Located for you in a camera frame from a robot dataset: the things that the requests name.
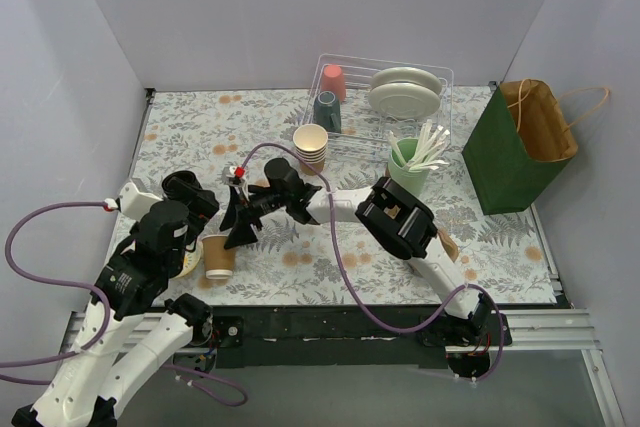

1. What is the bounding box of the single brown paper cup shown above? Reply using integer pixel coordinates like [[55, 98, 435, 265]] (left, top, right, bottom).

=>
[[201, 235, 236, 280]]

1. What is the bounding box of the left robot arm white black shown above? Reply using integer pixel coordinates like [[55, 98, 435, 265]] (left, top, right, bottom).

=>
[[11, 170, 219, 426]]

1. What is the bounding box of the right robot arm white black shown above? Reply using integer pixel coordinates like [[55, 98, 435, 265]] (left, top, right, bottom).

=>
[[220, 158, 496, 346]]

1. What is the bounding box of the patterned small bowl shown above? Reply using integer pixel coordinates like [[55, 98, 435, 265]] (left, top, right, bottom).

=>
[[176, 240, 203, 278]]

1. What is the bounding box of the stack of brown paper cups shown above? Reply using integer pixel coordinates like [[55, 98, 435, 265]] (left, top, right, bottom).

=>
[[292, 124, 329, 176]]

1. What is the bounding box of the floral table mat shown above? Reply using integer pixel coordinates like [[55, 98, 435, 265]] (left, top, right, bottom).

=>
[[134, 87, 555, 306]]

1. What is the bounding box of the dark teal mug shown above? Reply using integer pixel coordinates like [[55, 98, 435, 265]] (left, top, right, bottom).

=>
[[313, 91, 342, 133]]

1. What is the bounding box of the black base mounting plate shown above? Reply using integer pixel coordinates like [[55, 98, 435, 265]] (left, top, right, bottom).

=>
[[179, 306, 512, 369]]

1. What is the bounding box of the pink cup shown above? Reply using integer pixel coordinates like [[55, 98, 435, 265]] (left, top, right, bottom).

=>
[[320, 64, 346, 103]]

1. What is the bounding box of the green utensil holder cup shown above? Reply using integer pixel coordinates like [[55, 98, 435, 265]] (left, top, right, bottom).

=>
[[387, 138, 429, 197]]

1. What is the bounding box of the front white plate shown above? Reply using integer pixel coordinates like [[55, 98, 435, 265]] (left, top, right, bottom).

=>
[[368, 82, 441, 120]]

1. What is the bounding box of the white plate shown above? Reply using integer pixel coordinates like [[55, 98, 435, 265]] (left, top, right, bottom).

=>
[[368, 82, 441, 120], [370, 66, 443, 95]]

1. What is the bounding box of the rear white plate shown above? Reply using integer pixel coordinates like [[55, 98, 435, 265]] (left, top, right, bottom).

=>
[[370, 66, 443, 95]]

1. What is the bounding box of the brown cardboard cup carrier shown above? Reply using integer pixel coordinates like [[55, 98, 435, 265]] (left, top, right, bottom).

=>
[[438, 228, 459, 262]]

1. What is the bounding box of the green paper bag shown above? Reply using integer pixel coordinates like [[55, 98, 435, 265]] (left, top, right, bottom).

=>
[[462, 78, 610, 215]]

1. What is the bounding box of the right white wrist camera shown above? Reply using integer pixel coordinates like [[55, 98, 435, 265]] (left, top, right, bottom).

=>
[[222, 165, 248, 197]]

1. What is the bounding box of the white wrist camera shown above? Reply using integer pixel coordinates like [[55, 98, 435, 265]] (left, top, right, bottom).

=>
[[222, 165, 248, 197], [104, 178, 161, 221]]

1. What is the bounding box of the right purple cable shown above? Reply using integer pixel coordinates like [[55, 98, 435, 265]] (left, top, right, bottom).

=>
[[239, 142, 506, 382]]

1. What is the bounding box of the purple cable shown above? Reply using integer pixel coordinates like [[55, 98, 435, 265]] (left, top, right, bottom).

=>
[[0, 199, 249, 407], [239, 142, 506, 382]]

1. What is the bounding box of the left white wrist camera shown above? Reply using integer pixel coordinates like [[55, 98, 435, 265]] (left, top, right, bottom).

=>
[[104, 178, 161, 221]]

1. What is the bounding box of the white wire dish rack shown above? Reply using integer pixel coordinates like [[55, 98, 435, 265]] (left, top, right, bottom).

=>
[[299, 53, 454, 164]]

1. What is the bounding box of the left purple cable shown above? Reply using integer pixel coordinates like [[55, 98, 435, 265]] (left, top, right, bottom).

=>
[[0, 199, 249, 407]]

